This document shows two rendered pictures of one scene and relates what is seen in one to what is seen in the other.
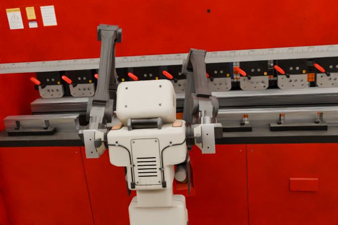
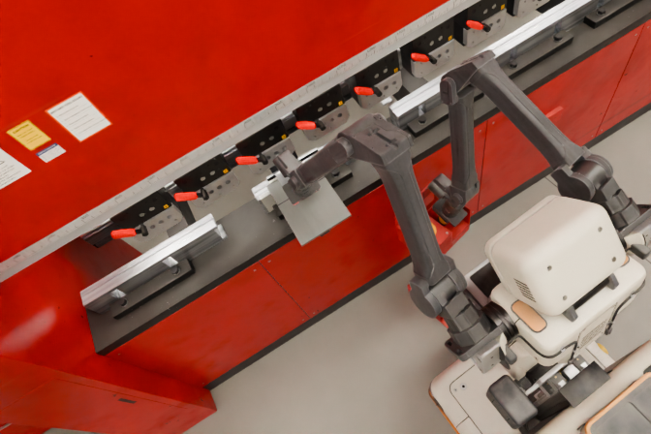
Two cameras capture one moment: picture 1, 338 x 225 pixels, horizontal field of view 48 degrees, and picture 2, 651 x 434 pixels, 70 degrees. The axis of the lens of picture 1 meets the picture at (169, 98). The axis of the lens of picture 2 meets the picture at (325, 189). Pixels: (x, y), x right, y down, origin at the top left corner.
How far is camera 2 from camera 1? 1.42 m
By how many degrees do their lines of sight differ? 41
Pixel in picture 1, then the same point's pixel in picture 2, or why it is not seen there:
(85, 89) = (222, 186)
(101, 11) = (203, 46)
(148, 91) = (585, 249)
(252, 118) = not seen: hidden behind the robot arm
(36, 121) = (148, 270)
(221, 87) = (440, 60)
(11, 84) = not seen: hidden behind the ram
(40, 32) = (79, 157)
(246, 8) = not seen: outside the picture
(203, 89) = (570, 148)
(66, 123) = (202, 242)
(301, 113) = (537, 36)
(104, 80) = (433, 245)
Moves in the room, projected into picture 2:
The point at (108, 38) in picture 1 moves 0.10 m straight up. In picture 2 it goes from (407, 170) to (403, 137)
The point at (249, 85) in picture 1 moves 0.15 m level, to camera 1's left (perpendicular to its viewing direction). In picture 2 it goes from (479, 36) to (447, 63)
